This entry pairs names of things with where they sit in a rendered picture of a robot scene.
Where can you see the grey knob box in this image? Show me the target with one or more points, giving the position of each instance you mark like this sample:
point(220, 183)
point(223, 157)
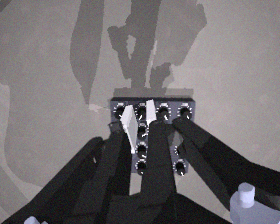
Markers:
point(177, 107)

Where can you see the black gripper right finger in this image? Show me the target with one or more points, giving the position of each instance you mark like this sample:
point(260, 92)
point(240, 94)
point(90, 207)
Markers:
point(250, 192)

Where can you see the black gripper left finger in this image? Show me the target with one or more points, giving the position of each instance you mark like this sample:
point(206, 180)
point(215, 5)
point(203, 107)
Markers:
point(112, 176)

